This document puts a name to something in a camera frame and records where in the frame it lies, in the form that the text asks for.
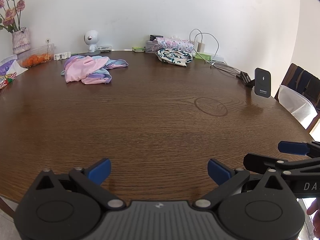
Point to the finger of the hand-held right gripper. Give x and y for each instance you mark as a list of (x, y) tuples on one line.
[(292, 148), (255, 161)]

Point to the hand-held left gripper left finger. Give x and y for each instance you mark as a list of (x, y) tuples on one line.
[(101, 171)]

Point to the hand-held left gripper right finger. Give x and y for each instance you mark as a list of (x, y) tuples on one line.
[(217, 172)]

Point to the pink floral garment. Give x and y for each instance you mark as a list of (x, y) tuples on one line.
[(175, 44)]

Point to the dark clothes on chair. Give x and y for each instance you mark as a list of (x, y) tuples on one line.
[(307, 82)]

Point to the person's right hand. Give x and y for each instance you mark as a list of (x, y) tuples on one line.
[(315, 211)]

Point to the white bag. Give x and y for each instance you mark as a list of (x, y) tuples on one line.
[(296, 103)]

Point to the wooden chair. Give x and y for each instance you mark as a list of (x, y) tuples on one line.
[(290, 73)]

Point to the black charger stand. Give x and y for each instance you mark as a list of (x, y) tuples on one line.
[(246, 77)]

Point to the pastel pink purple garment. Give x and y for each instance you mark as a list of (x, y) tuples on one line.
[(82, 68)]

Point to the white power strip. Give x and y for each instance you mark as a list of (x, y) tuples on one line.
[(217, 58)]

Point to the green case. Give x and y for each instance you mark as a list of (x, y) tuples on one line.
[(201, 56)]

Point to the small white device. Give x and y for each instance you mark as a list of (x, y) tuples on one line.
[(103, 48)]

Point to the cream green floral garment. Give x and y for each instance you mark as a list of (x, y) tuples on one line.
[(172, 56)]

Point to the white charger adapter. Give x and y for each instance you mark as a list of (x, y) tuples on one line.
[(195, 45), (201, 47)]

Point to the small green item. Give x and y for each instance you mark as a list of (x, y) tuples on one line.
[(138, 49)]

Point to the clear container with orange food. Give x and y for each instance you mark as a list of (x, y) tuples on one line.
[(35, 60)]

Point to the red checkered packet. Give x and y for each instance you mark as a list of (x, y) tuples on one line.
[(5, 81)]

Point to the lavender tin box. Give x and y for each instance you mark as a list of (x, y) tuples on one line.
[(150, 47)]

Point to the purple tissue pack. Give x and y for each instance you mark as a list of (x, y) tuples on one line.
[(7, 66)]

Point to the crumpled white tissue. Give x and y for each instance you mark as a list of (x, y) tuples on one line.
[(175, 36)]

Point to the small black box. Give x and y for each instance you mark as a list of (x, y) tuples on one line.
[(156, 37)]

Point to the lilac lace vase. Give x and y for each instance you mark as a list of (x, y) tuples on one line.
[(21, 41)]

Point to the pink artificial flowers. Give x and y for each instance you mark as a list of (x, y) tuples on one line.
[(21, 5)]

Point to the white robot-shaped camera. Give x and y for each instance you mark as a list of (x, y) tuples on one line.
[(91, 37)]

